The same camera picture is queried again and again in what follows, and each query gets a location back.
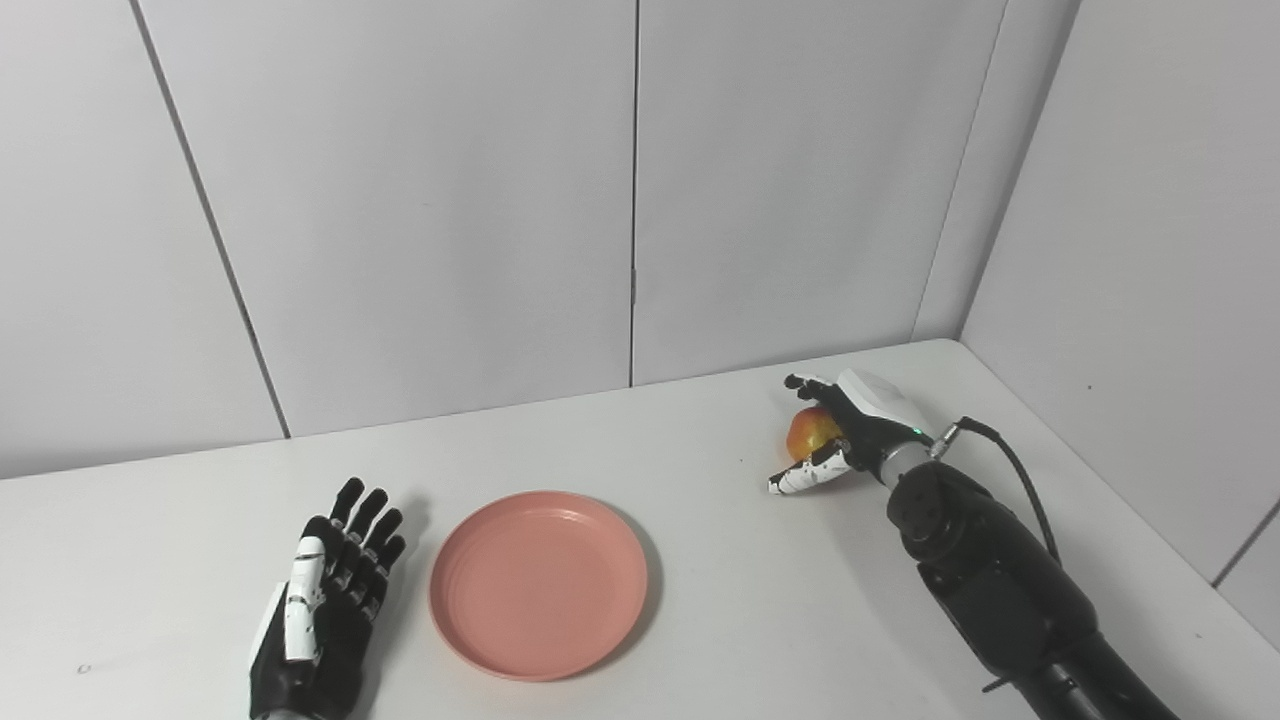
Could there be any red yellow apple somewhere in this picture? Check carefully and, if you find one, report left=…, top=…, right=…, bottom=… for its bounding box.
left=786, top=406, right=844, bottom=463

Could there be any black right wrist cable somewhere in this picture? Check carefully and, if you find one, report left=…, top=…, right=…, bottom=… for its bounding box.
left=930, top=417, right=1063, bottom=567

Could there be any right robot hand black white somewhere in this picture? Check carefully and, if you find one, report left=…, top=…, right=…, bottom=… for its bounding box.
left=768, top=368, right=941, bottom=497

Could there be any pink round plate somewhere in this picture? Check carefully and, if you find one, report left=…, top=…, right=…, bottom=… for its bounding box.
left=429, top=490, right=649, bottom=683

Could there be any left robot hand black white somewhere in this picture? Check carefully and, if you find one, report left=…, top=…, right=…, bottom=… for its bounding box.
left=248, top=478, right=408, bottom=720

